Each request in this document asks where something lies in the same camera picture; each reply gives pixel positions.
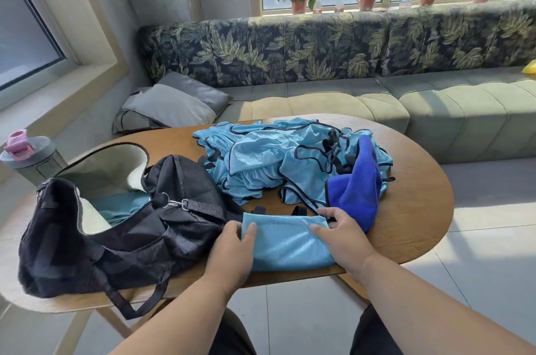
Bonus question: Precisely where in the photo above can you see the person's right hand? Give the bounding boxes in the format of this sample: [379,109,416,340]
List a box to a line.
[309,207,378,280]

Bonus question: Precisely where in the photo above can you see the person's left hand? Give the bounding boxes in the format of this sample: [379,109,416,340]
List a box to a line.
[204,220,257,298]

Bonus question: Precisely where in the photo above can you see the light blue towel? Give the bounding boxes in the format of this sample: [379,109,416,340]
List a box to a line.
[241,212,336,273]

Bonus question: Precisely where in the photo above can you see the person's left forearm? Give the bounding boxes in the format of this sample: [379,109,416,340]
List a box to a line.
[110,274,236,355]

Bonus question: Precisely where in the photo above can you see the person's right forearm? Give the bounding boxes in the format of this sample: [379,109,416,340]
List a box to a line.
[347,253,536,355]

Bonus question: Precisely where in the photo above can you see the dark blue towel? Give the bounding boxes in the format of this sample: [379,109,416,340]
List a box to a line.
[326,135,383,234]

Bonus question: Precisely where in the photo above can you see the wooden table leg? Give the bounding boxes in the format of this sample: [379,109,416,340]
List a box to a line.
[95,304,135,339]
[52,309,95,355]
[334,272,372,305]

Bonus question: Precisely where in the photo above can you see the pile of light blue mesh vests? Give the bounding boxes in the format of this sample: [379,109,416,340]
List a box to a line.
[193,117,395,217]

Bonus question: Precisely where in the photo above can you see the black duffel bag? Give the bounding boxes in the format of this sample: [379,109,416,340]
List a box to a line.
[18,142,248,320]

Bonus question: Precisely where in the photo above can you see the person's black trousers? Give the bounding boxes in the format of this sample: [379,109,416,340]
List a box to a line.
[208,304,403,355]

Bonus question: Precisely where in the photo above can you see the light blue cloth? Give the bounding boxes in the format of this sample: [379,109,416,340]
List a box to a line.
[90,190,151,226]

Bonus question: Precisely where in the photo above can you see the light grey pillow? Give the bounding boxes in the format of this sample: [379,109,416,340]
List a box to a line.
[121,83,217,129]

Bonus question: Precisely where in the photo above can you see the dark grey pillow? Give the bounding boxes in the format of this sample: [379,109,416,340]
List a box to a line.
[156,71,233,115]

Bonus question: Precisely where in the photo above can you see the green sofa with leaf-print back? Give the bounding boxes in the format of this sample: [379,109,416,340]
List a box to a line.
[138,0,536,165]

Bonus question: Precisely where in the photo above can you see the black-edged grey cushion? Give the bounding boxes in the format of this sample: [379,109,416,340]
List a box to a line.
[112,91,168,134]

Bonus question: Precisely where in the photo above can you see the grey bottle with pink lid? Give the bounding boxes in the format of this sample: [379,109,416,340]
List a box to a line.
[0,129,68,186]

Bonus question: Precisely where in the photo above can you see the side window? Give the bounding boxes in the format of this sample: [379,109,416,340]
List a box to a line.
[0,0,80,110]

